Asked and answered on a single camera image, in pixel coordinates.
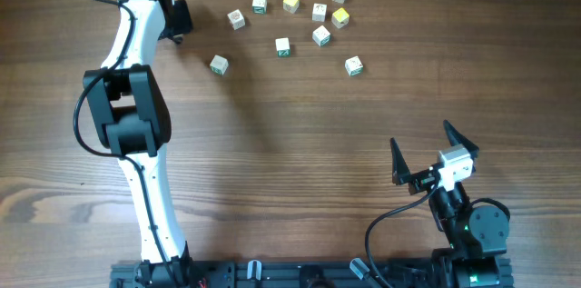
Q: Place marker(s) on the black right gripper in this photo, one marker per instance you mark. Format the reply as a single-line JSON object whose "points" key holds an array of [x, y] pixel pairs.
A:
{"points": [[421, 180]]}

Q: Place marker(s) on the plain white picture block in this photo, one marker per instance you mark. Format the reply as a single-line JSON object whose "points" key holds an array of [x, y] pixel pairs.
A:
{"points": [[219, 65]]}

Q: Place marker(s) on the white block green J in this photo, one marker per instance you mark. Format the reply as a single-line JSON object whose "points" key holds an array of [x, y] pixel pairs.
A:
{"points": [[353, 66]]}

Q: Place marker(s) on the white block red side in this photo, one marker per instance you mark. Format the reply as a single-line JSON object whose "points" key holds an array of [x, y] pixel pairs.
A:
{"points": [[319, 12]]}

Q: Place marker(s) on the white block green V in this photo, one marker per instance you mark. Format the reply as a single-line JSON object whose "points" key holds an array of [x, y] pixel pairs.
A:
{"points": [[321, 35]]}

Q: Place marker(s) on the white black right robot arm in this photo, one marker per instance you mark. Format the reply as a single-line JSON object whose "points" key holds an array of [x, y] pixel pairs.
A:
{"points": [[476, 231]]}

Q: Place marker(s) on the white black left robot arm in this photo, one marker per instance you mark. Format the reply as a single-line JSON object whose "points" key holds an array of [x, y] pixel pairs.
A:
{"points": [[133, 124]]}

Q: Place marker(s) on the white block brown drawing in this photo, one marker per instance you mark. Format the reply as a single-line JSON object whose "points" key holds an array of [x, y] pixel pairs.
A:
{"points": [[236, 19]]}

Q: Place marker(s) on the white block green side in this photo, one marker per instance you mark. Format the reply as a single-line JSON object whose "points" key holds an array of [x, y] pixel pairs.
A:
{"points": [[259, 6]]}

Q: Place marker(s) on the white block green Z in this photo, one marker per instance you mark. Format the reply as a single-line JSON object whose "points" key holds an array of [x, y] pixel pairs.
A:
{"points": [[283, 47]]}

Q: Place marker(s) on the yellow top plain block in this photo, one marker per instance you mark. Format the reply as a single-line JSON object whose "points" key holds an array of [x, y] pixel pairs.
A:
{"points": [[291, 6]]}

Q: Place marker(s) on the yellow top block red mark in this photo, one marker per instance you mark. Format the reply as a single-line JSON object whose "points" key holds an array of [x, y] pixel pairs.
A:
{"points": [[340, 18]]}

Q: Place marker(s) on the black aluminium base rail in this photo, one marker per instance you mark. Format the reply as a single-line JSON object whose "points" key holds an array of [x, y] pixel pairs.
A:
{"points": [[308, 274]]}

